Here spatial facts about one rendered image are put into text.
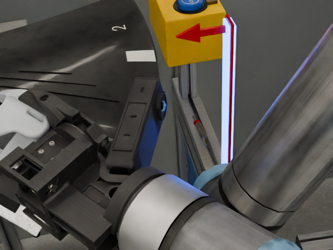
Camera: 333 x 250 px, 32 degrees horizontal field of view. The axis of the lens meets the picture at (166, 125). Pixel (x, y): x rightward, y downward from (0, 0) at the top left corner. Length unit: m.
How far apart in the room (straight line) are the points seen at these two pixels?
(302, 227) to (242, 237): 1.59
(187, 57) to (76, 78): 0.36
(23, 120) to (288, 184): 0.24
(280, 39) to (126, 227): 1.23
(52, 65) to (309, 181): 0.30
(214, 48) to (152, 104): 0.44
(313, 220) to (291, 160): 1.54
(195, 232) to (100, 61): 0.28
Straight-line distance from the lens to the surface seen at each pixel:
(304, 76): 0.46
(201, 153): 0.97
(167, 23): 0.90
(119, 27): 0.68
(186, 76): 1.05
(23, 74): 0.62
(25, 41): 0.67
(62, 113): 0.50
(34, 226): 0.74
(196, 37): 0.66
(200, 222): 0.41
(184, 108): 1.05
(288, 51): 1.65
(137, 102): 0.52
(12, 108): 0.55
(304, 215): 2.02
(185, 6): 0.92
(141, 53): 0.65
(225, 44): 0.68
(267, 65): 1.65
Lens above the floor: 1.53
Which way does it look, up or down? 41 degrees down
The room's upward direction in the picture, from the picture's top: 4 degrees counter-clockwise
